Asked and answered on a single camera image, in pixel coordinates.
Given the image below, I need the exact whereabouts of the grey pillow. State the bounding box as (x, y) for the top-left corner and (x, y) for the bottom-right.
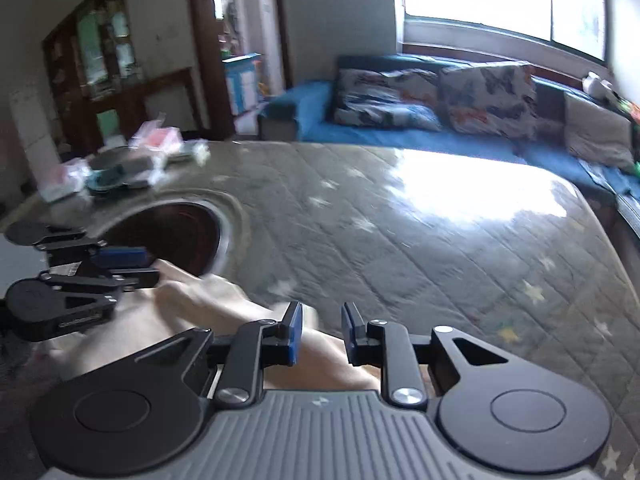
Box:
(563, 92), (637, 171)

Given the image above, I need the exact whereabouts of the red packet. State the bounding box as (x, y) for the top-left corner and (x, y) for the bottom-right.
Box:
(129, 121), (183, 153)

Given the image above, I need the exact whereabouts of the panda plush toy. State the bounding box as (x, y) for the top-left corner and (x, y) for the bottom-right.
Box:
(581, 72), (617, 99)

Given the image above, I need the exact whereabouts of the dark wooden display cabinet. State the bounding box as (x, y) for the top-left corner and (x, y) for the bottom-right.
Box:
(41, 0), (202, 162)

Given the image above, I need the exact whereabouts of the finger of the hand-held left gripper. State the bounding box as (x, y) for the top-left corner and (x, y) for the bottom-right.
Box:
(32, 230), (151, 272)
(39, 268), (162, 297)

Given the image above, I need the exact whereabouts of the clear plastic packet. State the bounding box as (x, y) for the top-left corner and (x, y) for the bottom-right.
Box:
(39, 159), (93, 203)

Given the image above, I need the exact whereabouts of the large butterfly print pillow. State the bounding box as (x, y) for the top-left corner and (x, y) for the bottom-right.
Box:
(439, 62), (538, 141)

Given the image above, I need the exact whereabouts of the cream cloth garment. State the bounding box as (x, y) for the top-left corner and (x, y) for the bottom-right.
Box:
(47, 259), (383, 392)

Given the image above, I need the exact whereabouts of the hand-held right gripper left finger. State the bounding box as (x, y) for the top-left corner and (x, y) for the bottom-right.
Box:
(131, 302), (304, 408)

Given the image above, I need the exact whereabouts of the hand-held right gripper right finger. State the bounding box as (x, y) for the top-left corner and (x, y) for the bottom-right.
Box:
(341, 302), (509, 407)

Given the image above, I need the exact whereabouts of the blue toy cabinet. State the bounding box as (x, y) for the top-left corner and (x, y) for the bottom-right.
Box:
(222, 52), (266, 117)

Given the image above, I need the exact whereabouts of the dark wooden door frame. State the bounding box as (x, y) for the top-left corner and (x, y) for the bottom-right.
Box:
(185, 0), (294, 137)

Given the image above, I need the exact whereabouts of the blue corner sofa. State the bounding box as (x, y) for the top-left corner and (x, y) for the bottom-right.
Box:
(257, 52), (640, 241)

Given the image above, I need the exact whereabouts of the grey quilted star table cover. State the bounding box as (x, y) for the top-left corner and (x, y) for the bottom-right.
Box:
(0, 140), (640, 480)

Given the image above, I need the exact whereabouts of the dark round dish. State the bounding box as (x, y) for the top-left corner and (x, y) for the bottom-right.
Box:
(86, 154), (156, 196)

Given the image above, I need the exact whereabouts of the blue patterned sofa blanket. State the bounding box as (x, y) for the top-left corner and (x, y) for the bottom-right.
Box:
(580, 157), (640, 221)

